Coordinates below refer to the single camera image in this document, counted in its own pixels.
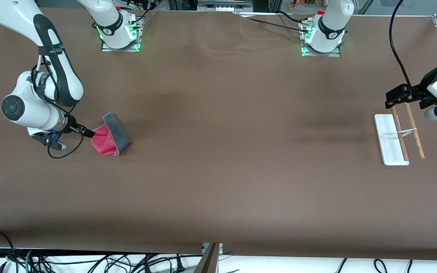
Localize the pink and grey towel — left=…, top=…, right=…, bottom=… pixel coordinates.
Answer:
left=91, top=113, right=132, bottom=156

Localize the white rack with wooden bars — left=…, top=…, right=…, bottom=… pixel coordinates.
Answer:
left=374, top=104, right=426, bottom=166

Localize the brown table cover sheet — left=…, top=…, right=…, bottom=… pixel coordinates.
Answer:
left=0, top=7, right=437, bottom=261

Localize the white power strip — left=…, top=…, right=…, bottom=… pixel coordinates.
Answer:
left=197, top=0, right=253, bottom=12

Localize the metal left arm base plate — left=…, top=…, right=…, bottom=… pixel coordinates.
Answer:
left=301, top=21, right=341, bottom=57

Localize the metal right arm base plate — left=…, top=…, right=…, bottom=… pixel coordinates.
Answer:
left=101, top=17, right=142, bottom=52

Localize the tangled black cable bundle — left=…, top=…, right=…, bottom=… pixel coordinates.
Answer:
left=33, top=252, right=175, bottom=273

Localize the teal floor cable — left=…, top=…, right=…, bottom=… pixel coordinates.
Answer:
left=24, top=249, right=34, bottom=273

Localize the black cable on table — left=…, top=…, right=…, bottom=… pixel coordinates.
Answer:
left=234, top=11, right=310, bottom=33

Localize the aluminium table frame profile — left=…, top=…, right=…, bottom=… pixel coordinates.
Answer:
left=195, top=243, right=223, bottom=273

